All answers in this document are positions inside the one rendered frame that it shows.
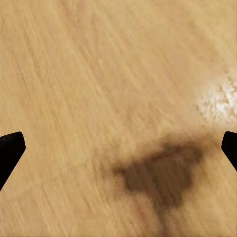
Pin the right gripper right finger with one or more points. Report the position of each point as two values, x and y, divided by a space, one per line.
229 147

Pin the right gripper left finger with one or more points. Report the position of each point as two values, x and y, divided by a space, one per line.
12 147

